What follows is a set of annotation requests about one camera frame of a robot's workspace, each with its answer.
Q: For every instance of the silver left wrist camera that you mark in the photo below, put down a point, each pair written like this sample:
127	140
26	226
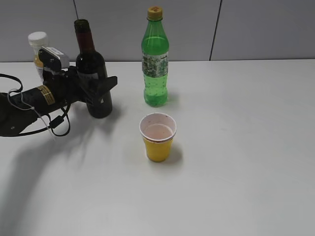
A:
53	58

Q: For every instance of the yellow paper cup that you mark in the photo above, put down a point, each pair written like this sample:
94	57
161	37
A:
158	131

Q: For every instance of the orange juice bottle white cap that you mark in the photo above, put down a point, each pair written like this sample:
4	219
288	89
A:
37	40

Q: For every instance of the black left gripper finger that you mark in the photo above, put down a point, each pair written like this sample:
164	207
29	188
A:
95	90

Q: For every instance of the green soda bottle yellow cap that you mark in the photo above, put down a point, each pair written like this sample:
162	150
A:
155	49

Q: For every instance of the dark red wine bottle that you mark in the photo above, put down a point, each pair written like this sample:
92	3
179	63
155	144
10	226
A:
90	66

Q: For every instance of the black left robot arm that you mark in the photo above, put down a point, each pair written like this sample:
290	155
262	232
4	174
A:
19	109

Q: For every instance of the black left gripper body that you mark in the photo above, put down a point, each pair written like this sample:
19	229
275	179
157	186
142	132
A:
61	88

